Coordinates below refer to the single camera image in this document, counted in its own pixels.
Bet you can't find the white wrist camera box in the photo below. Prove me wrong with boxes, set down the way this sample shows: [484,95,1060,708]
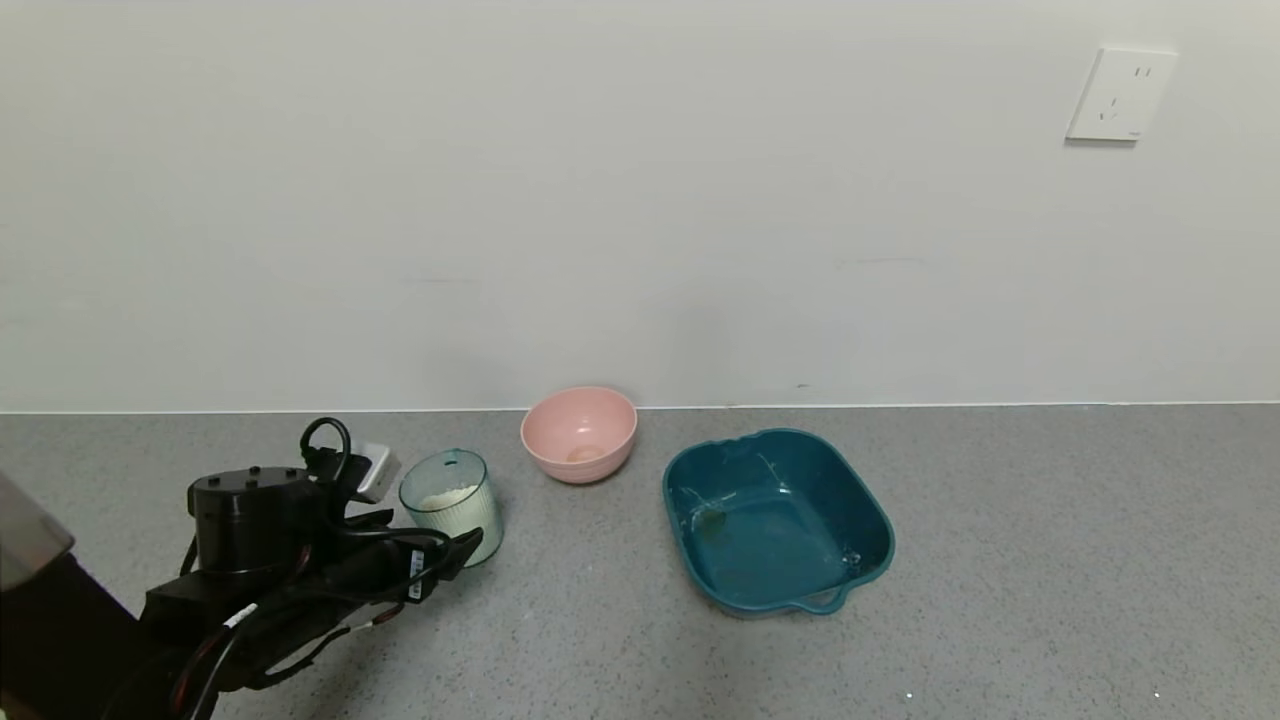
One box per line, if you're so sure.
[348,443,403,504]

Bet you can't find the white powder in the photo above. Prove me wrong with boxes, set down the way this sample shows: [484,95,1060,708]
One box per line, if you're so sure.
[417,485,499,561]

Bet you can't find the black wrist cable bundle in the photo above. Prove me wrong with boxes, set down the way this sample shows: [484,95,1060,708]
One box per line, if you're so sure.
[100,575,411,720]

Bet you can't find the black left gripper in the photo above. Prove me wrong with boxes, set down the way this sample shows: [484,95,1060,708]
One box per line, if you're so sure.
[327,526,485,608]

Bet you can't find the thin black camera cable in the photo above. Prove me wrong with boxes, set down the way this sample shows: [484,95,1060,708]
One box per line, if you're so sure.
[299,417,451,561]

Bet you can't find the pink bowl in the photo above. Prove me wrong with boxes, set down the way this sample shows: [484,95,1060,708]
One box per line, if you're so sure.
[520,387,639,486]

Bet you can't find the white wall socket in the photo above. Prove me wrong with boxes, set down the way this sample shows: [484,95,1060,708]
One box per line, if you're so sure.
[1065,47,1179,143]

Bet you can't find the ribbed clear plastic cup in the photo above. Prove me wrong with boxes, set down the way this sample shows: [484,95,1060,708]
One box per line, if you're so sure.
[399,449,504,569]

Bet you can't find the teal square tray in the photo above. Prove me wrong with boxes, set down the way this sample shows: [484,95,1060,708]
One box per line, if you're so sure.
[662,428,896,616]

